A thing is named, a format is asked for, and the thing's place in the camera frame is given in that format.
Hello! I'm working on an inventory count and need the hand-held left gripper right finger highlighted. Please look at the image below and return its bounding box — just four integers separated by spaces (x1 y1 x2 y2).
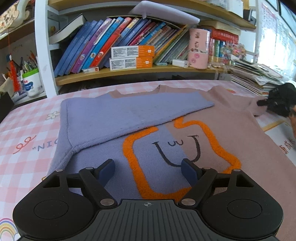
178 158 255 208

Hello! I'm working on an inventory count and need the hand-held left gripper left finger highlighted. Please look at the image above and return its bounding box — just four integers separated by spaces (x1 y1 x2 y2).
42 159 118 208

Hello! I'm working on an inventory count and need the purple and pink sweater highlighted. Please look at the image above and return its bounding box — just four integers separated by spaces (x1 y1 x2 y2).
47 85 296 241

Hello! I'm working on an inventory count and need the person's right hand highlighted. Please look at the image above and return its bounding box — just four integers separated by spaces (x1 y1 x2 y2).
288 104 296 139

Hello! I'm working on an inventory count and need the stack of books and papers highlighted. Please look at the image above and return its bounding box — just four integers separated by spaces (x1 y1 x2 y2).
230 59 287 96

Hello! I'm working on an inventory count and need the colourful bead ornament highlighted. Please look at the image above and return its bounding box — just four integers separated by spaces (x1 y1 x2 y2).
228 43 247 62

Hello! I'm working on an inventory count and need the red thick dictionary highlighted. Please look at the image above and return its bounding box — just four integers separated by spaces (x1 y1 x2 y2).
211 29 238 42

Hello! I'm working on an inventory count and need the pink sticker canister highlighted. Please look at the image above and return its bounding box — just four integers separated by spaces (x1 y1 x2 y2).
187 28 211 70

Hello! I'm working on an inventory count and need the black small device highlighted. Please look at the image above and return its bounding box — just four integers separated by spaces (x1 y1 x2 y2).
243 8 257 26

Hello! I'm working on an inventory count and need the beige thick book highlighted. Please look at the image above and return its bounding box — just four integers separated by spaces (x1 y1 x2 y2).
199 20 241 36

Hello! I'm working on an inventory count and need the pink checked cartoon desk mat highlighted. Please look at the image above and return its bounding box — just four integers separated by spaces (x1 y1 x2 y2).
0 79 296 241

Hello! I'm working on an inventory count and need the white charger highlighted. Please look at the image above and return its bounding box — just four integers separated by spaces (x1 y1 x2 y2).
172 59 189 68

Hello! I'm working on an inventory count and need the white and wooden bookshelf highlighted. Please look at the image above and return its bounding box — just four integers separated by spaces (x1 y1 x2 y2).
35 0 257 95

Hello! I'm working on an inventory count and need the orange and white box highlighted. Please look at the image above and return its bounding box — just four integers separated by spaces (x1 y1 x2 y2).
111 45 155 59
109 57 153 70

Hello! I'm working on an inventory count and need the black box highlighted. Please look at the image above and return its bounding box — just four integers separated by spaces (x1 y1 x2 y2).
0 91 15 123

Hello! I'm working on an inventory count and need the bundle of pens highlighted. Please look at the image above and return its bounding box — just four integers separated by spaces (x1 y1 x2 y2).
20 52 38 73

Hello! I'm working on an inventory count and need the red tassel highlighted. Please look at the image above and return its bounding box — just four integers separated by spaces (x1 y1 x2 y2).
6 53 21 92

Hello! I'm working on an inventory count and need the white flat lamp head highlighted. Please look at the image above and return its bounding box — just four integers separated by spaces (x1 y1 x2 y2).
128 0 200 25

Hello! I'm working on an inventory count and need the row of leaning picture books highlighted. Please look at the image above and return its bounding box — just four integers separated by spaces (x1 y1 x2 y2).
54 16 192 77

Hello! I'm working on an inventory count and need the black thick book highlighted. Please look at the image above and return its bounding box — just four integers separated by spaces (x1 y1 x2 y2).
49 13 88 44

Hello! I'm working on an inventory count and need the white side shelf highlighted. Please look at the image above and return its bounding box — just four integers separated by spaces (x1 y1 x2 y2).
0 19 58 105

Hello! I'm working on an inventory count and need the cartoon figure ornament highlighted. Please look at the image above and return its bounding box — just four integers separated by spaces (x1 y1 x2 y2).
0 0 30 33

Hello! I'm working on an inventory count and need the alphabet wall poster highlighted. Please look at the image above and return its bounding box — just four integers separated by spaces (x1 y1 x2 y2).
259 2 279 61

